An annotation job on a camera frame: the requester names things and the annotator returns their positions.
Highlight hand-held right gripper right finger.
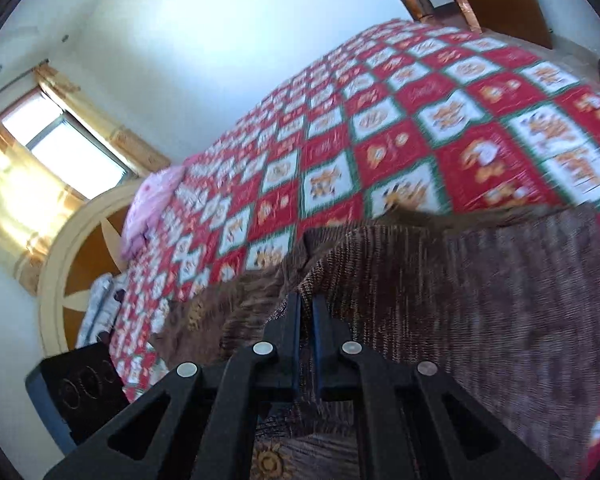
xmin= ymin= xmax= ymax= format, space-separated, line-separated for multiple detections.
xmin=311 ymin=294 xmax=562 ymax=480

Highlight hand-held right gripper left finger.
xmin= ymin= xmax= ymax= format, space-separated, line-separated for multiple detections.
xmin=42 ymin=292 xmax=304 ymax=480

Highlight brown knit sweater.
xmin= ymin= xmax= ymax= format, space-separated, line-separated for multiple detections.
xmin=150 ymin=202 xmax=600 ymax=480

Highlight white patterned cloth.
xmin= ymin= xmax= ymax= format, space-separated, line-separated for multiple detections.
xmin=76 ymin=273 xmax=129 ymax=350

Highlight cream and brown headboard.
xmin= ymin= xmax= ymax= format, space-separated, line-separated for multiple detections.
xmin=36 ymin=180 xmax=145 ymax=357

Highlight pink pillow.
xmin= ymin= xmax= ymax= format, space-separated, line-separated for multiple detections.
xmin=120 ymin=164 xmax=189 ymax=262

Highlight red checkered printed bedspread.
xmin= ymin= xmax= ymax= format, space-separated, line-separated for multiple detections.
xmin=107 ymin=19 xmax=600 ymax=480

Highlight window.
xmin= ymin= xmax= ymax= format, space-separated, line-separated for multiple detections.
xmin=0 ymin=87 xmax=137 ymax=187

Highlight wooden door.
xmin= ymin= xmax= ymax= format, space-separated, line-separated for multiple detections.
xmin=442 ymin=0 xmax=554 ymax=50

